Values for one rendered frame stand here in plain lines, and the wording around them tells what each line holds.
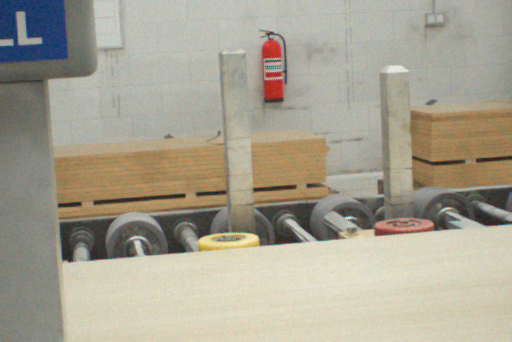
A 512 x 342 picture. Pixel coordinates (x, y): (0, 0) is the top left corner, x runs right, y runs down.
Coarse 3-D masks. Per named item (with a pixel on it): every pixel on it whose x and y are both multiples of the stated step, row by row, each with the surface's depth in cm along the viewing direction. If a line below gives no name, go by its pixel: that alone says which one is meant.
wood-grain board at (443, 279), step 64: (192, 256) 125; (256, 256) 123; (320, 256) 121; (384, 256) 119; (448, 256) 117; (128, 320) 97; (192, 320) 96; (256, 320) 94; (320, 320) 93; (384, 320) 92; (448, 320) 91
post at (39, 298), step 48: (0, 96) 32; (48, 96) 35; (0, 144) 32; (48, 144) 33; (0, 192) 33; (48, 192) 33; (0, 240) 33; (48, 240) 33; (0, 288) 33; (48, 288) 33; (0, 336) 33; (48, 336) 33
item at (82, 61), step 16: (64, 0) 31; (80, 0) 31; (80, 16) 31; (80, 32) 31; (80, 48) 31; (96, 48) 31; (0, 64) 30; (16, 64) 31; (32, 64) 31; (48, 64) 31; (64, 64) 31; (80, 64) 31; (96, 64) 31; (0, 80) 31; (16, 80) 31; (32, 80) 31
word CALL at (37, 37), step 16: (0, 0) 30; (16, 0) 30; (32, 0) 30; (48, 0) 30; (0, 16) 30; (16, 16) 30; (32, 16) 30; (48, 16) 30; (64, 16) 31; (0, 32) 30; (16, 32) 30; (32, 32) 30; (48, 32) 31; (64, 32) 31; (0, 48) 30; (16, 48) 30; (32, 48) 31; (48, 48) 31; (64, 48) 31
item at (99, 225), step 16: (464, 192) 207; (480, 192) 207; (496, 192) 208; (256, 208) 200; (272, 208) 200; (288, 208) 201; (304, 208) 201; (64, 224) 194; (80, 224) 194; (96, 224) 195; (160, 224) 197; (208, 224) 198; (304, 224) 202; (496, 224) 209; (64, 240) 194; (96, 240) 195; (288, 240) 201; (64, 256) 194; (96, 256) 195
